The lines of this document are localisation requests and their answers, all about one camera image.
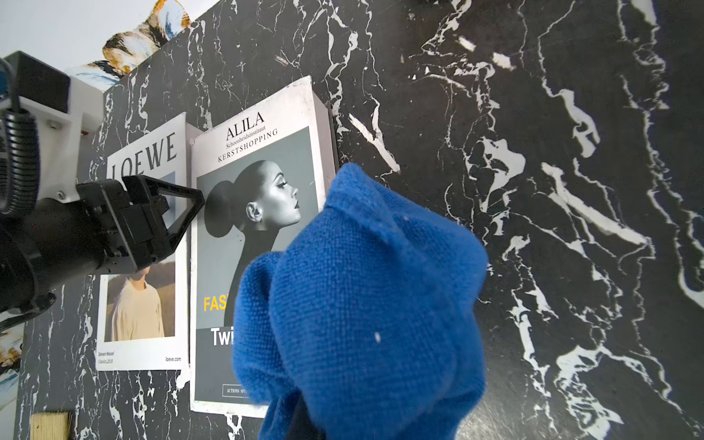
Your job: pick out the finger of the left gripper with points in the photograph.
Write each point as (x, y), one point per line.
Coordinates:
(158, 216)

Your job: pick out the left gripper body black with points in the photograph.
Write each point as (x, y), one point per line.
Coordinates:
(56, 242)

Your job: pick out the LOEWE white magazine book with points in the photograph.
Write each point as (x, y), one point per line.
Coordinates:
(143, 297)

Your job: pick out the grey Twins story book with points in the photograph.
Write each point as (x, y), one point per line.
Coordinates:
(264, 174)

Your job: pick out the blue microfibre cloth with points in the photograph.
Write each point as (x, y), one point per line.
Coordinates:
(363, 328)

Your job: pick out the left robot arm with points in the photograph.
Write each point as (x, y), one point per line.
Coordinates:
(41, 128)

